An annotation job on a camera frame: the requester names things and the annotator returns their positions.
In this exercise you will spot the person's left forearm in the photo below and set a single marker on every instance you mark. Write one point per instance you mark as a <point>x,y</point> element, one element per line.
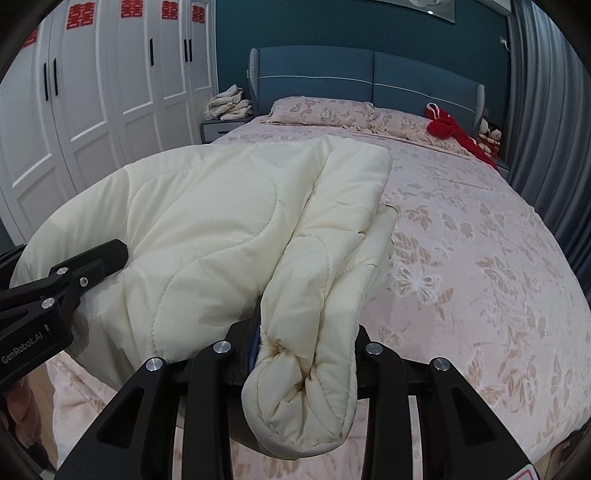
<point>27,415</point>

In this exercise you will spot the red garment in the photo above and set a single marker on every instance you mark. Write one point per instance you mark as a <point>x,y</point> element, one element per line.
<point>450,129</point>

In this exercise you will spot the cream quilted padded jacket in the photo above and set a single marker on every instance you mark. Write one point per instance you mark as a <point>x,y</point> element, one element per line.
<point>207,221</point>

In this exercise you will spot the pair of small dolls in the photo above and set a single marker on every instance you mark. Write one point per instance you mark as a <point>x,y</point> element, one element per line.
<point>490,136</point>

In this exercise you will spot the pile of cream clothes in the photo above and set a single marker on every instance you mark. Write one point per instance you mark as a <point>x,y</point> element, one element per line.
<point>228,104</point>

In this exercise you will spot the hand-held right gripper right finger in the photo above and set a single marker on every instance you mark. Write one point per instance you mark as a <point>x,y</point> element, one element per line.
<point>370,361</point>

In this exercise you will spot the red paper door decal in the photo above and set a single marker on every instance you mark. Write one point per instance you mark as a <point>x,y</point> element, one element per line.
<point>131,9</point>
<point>197,13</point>
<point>30,38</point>
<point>78,16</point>
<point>170,11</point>

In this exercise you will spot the blue upholstered headboard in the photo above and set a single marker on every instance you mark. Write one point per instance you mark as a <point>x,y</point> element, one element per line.
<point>323,74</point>

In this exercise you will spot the white panelled wardrobe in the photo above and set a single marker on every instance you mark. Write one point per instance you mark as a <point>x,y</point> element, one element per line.
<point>87,101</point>

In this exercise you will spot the grey curtain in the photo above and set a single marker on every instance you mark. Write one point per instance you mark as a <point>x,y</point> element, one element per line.
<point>549,115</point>

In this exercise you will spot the pink floral pillow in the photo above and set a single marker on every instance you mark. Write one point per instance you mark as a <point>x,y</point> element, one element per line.
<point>415,129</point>
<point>318,111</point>

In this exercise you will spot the grey nightstand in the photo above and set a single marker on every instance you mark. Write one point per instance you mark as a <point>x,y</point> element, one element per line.
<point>219,129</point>

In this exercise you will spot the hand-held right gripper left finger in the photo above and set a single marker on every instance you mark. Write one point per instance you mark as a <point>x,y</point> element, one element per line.
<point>253,347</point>

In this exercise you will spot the bed with pink floral bedspread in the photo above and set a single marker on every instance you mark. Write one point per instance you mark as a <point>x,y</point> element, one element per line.
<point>461,230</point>

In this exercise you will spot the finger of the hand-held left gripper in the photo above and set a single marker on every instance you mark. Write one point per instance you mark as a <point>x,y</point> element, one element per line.
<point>92,261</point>

